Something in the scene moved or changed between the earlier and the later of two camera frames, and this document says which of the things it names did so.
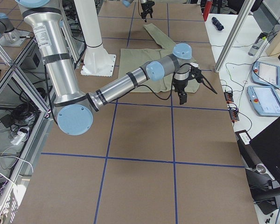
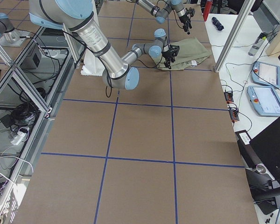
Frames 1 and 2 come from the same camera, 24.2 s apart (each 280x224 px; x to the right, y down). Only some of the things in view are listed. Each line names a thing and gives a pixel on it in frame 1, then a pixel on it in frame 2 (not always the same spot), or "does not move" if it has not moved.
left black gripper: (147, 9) → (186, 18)
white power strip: (19, 136) does not move
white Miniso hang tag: (194, 65) does not move
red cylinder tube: (206, 10) does not move
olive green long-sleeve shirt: (130, 59) → (192, 52)
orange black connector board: (234, 112) does not move
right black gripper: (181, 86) → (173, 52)
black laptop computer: (266, 157) does not move
